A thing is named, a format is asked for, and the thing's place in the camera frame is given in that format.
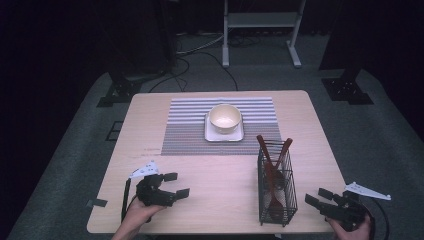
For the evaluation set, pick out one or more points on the person's left hand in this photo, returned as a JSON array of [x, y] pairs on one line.
[[141, 212]]

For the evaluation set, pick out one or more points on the striped placemat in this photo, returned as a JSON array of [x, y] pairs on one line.
[[186, 136]]

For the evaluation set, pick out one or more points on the cream bowl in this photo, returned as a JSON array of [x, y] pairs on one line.
[[225, 118]]

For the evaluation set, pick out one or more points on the white metal stand frame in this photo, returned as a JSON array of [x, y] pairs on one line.
[[261, 19]]

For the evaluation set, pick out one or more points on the brown wooden spoon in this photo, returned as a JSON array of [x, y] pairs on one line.
[[263, 148], [286, 148]]

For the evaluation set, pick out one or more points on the black tape strip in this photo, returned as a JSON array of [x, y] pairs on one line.
[[97, 202]]

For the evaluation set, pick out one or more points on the white square plate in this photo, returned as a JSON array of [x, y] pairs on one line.
[[213, 136]]

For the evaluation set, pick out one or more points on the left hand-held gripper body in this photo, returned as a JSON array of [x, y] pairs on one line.
[[151, 193]]

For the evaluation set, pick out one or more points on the black stand base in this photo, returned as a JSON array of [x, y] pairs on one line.
[[120, 91], [346, 90]]

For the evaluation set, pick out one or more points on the person's right hand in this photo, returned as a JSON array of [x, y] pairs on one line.
[[353, 232]]

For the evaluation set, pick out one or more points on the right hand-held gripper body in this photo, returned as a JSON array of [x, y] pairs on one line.
[[348, 210]]

